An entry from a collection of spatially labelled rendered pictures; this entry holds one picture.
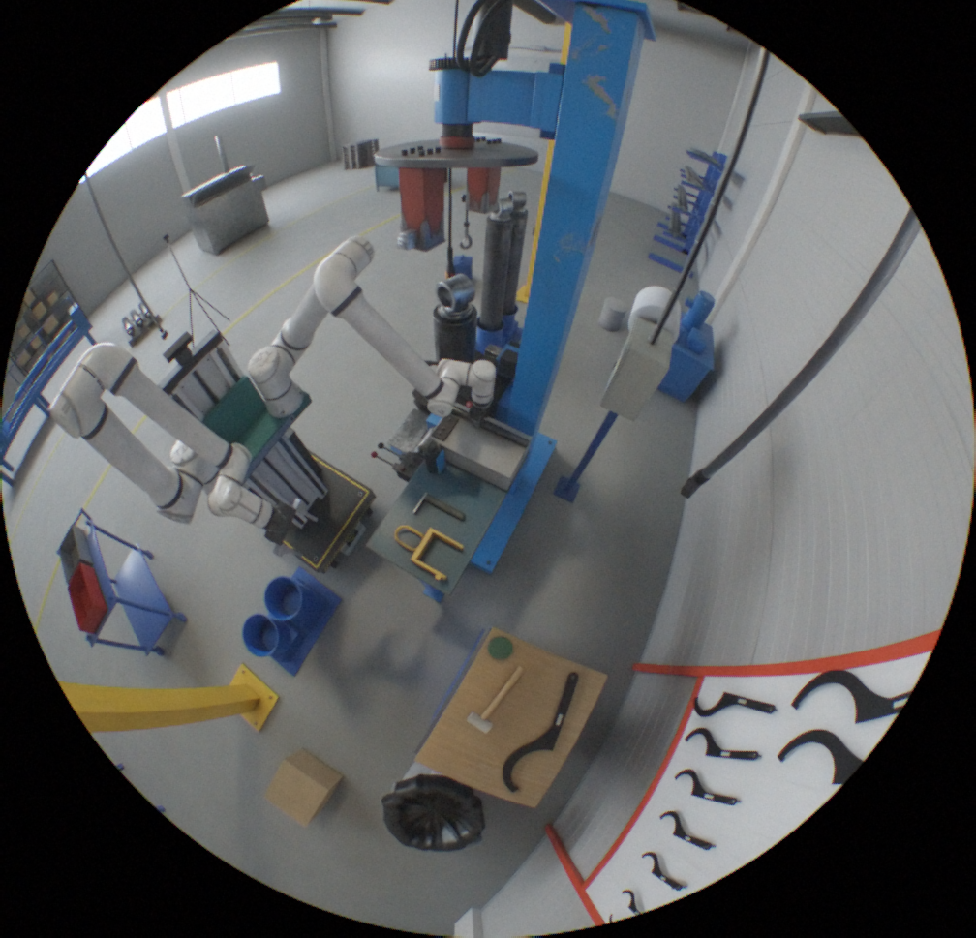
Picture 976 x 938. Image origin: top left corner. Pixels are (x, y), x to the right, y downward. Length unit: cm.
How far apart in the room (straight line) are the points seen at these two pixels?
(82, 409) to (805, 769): 224
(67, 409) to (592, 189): 147
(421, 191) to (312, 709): 295
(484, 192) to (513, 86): 52
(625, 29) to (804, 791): 215
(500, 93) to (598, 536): 271
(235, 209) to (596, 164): 857
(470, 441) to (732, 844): 202
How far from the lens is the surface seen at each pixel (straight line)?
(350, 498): 242
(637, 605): 276
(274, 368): 146
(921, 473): 156
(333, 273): 103
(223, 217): 905
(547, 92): 111
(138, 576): 369
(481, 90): 124
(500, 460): 144
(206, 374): 158
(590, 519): 276
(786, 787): 149
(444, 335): 163
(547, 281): 123
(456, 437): 149
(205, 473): 145
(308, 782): 265
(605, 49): 109
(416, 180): 117
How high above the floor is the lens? 244
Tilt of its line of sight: 59 degrees down
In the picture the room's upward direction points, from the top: 7 degrees clockwise
